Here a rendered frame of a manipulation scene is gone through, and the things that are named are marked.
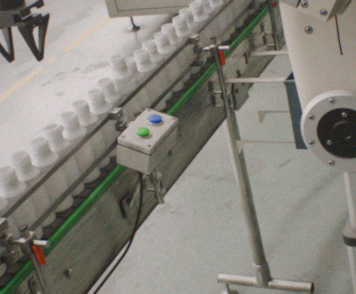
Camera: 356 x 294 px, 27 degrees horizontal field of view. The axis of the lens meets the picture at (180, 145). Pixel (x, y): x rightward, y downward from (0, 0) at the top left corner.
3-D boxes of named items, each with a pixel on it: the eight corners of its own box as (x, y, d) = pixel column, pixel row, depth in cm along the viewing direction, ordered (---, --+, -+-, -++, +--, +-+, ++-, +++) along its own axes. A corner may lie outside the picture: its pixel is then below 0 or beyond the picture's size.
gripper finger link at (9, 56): (23, 69, 126) (5, 15, 121) (-10, 69, 129) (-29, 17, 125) (45, 53, 131) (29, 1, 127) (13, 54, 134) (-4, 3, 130)
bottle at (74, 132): (83, 188, 168) (62, 123, 160) (71, 180, 172) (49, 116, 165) (105, 176, 170) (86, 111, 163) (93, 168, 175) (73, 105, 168)
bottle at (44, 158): (48, 203, 165) (25, 137, 158) (74, 196, 165) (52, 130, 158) (46, 217, 160) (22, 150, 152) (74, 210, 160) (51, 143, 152)
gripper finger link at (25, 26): (40, 68, 124) (23, 14, 120) (6, 69, 127) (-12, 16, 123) (62, 52, 129) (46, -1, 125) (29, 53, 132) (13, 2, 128)
